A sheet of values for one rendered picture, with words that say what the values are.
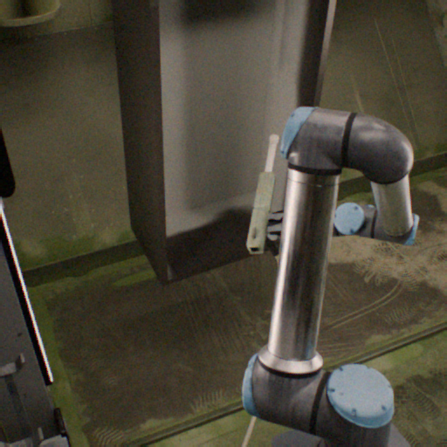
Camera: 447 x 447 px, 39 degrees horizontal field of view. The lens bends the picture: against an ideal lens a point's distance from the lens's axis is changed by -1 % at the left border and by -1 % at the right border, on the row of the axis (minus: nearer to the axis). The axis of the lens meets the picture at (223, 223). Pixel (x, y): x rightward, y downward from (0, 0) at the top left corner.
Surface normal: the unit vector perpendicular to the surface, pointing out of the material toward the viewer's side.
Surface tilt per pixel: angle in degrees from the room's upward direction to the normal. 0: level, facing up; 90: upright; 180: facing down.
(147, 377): 0
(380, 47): 57
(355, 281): 0
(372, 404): 4
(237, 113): 102
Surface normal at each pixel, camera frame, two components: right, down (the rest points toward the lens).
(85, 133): 0.30, -0.04
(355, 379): 0.03, -0.81
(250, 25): 0.44, 0.64
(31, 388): 0.40, 0.49
